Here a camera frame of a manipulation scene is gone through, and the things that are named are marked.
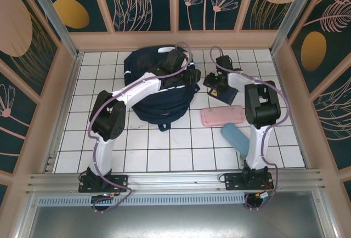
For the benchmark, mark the pink pencil case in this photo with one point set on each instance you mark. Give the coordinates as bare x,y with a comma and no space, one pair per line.
222,116

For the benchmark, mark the navy blue backpack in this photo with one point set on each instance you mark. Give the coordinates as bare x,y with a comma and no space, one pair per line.
142,59

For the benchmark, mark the blue glasses case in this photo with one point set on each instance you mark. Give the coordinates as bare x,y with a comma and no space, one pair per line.
235,138

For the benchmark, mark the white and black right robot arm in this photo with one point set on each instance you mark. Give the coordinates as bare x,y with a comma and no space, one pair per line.
255,144

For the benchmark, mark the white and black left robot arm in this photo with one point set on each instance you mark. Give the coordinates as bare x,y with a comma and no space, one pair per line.
137,87

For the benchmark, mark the grey metal plate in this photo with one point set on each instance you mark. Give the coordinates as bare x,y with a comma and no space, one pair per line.
178,221

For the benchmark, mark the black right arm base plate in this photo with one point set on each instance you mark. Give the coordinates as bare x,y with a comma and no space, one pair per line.
233,181

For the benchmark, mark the aluminium rail frame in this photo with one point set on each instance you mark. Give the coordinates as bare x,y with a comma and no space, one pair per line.
178,181

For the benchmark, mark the aluminium corner post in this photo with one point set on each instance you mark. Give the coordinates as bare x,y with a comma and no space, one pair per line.
55,18
293,10

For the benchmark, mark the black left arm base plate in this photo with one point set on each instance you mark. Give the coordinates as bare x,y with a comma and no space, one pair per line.
120,183

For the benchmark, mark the aluminium side rail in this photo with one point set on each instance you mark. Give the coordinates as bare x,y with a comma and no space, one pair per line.
307,161
50,164

